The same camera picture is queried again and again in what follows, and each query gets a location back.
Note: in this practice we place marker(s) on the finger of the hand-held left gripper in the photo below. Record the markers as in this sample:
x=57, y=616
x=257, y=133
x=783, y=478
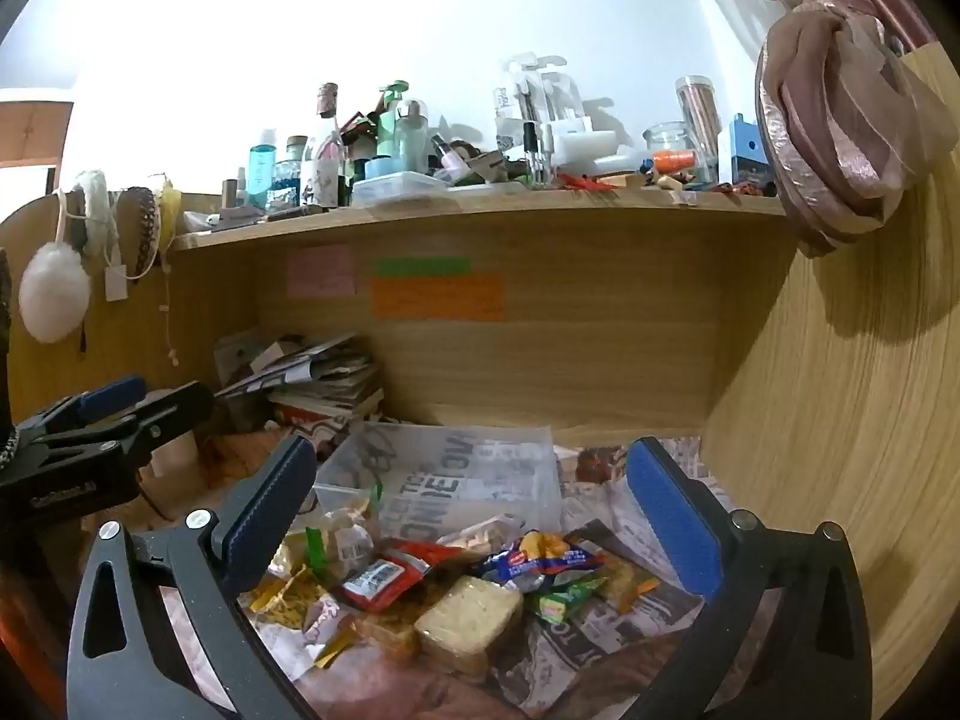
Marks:
x=161, y=416
x=112, y=397

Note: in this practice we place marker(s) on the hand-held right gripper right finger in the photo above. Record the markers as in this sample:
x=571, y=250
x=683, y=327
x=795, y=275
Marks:
x=671, y=517

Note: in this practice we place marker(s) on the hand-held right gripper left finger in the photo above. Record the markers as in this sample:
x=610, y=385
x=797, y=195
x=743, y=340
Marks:
x=274, y=510

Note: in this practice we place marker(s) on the clear cookie packet green label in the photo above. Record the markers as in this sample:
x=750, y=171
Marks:
x=345, y=544

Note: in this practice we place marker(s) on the yellow snack packet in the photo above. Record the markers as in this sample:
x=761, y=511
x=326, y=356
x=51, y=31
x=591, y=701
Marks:
x=289, y=596

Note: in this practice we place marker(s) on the red sauce packet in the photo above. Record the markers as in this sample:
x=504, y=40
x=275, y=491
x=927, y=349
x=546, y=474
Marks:
x=382, y=577

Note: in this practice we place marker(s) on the green pea snack packet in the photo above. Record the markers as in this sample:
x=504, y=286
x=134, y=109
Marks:
x=562, y=600

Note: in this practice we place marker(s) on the blue chips packet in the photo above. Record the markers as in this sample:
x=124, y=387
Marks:
x=536, y=556

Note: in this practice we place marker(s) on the brown biscuit packet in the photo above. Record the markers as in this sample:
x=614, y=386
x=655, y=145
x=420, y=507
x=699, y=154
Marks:
x=390, y=634

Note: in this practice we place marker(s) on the clear plastic container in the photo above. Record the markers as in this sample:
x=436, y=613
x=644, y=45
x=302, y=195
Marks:
x=465, y=480

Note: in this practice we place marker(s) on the clear-wrapped sandwich cracker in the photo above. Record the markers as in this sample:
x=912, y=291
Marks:
x=469, y=622

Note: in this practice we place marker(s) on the white paper tag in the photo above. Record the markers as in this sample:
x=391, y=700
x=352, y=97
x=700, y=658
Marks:
x=115, y=283

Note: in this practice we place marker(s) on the white pom-pom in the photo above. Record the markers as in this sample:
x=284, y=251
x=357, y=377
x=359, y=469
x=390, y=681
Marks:
x=54, y=292

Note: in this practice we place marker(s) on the white pink snack packet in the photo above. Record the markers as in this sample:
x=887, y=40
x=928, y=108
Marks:
x=322, y=626

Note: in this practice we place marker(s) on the stack of books and papers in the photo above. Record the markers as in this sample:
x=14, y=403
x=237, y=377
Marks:
x=330, y=390

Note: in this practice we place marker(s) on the brown patterned headband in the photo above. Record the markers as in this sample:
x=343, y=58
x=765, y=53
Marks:
x=146, y=229

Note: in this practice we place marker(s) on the newspaper sheet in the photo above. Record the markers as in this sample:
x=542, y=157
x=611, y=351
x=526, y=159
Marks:
x=577, y=664

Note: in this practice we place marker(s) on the wooden desk hutch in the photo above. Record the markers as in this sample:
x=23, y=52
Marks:
x=600, y=345

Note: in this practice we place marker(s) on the white fluffy headband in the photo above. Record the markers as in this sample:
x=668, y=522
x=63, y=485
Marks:
x=96, y=202

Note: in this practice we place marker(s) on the brown cloth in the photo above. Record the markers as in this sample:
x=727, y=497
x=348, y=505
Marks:
x=375, y=690

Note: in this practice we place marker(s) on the pink sticky note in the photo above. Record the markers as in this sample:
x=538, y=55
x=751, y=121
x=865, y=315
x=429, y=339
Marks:
x=321, y=270

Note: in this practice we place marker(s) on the blue liquid bottle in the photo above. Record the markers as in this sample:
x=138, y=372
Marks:
x=262, y=176

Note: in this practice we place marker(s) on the orange sticky note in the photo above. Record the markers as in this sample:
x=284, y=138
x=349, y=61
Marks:
x=439, y=296

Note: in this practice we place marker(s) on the green sticky note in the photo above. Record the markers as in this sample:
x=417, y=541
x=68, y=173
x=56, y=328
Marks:
x=424, y=266

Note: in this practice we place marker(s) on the flat white plastic box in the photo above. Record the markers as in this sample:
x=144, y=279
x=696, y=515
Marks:
x=401, y=187

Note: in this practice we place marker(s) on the orange white tube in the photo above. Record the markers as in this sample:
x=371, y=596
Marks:
x=673, y=160

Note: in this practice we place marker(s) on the green pump bottle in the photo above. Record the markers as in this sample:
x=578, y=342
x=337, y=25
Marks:
x=391, y=120

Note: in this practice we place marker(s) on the blue box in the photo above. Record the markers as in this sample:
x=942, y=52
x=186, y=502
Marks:
x=750, y=150

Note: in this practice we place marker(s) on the pale green bottle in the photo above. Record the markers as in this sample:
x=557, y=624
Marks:
x=412, y=135

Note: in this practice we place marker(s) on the clear glass jar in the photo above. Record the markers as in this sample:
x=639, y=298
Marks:
x=667, y=139

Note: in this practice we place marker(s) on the black dropper bottle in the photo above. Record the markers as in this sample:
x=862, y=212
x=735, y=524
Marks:
x=531, y=154

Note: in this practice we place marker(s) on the tall clear canister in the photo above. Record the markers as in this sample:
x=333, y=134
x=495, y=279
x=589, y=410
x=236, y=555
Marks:
x=697, y=124

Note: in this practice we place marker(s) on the pink scarf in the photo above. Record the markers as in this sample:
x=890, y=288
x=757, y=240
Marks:
x=832, y=135

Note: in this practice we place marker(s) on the clear packaged brush set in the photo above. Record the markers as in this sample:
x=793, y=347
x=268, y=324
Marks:
x=529, y=94

